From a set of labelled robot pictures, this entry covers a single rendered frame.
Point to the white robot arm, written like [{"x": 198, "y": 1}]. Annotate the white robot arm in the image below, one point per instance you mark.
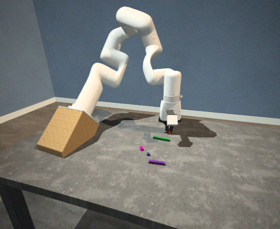
[{"x": 132, "y": 22}]

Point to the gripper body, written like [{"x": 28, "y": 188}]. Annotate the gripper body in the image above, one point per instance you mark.
[{"x": 175, "y": 106}]

